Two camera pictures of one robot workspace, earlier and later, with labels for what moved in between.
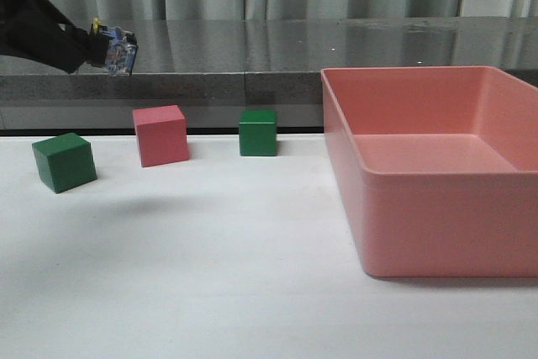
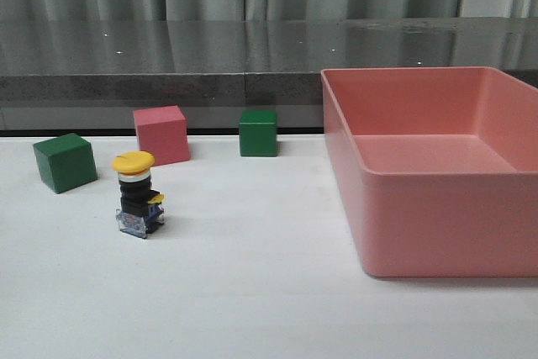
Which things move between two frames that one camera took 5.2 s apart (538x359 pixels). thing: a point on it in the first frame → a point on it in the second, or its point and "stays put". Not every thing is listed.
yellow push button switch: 122,48 → 140,206
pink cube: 162,134 stays put
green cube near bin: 258,130 stays put
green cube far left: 65,162 stays put
